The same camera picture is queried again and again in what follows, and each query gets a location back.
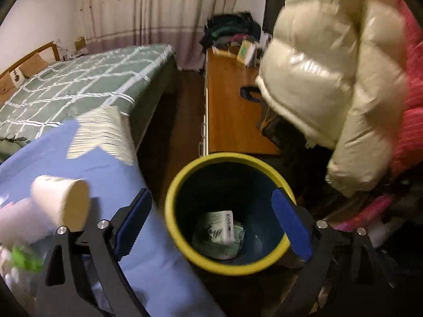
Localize green and white wrapper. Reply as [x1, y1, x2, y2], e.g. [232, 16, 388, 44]
[0, 244, 44, 304]

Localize dark blue bag handle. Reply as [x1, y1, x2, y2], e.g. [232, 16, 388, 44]
[240, 86, 265, 104]

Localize striped pale curtain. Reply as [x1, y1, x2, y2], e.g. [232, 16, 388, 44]
[79, 0, 256, 72]

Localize book on desk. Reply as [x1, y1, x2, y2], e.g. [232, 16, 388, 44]
[236, 40, 256, 66]

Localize wooden headboard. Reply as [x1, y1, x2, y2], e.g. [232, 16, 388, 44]
[0, 41, 63, 104]

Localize white puffer jacket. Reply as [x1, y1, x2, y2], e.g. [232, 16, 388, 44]
[255, 0, 409, 199]

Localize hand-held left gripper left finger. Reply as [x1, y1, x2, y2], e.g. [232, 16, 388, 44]
[36, 188, 154, 317]

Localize wooden desk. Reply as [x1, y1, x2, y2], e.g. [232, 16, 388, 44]
[198, 48, 282, 156]

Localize brown headboard cushion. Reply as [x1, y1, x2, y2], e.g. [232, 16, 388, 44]
[19, 53, 49, 77]

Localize blue cloth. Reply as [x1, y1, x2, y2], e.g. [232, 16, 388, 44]
[0, 118, 228, 317]

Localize pile of dark clothes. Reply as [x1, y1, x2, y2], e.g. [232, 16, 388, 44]
[199, 12, 262, 54]

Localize black television screen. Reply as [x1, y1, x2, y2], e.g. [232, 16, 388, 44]
[263, 0, 301, 35]

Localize bed with green checked quilt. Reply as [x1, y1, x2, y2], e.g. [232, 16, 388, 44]
[0, 44, 178, 159]

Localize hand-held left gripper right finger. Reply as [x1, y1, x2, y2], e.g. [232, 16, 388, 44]
[271, 188, 394, 317]

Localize pink drink carton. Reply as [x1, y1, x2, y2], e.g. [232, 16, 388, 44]
[0, 199, 50, 248]

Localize white striped packet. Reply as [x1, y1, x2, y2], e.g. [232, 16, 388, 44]
[204, 209, 236, 245]

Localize white paper cup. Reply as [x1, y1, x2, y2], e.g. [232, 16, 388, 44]
[30, 175, 90, 232]

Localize yellow rimmed dark trash bin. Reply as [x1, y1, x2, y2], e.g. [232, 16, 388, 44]
[164, 152, 297, 276]

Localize small white headboard lamp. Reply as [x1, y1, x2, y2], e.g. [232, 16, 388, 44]
[10, 69, 24, 89]

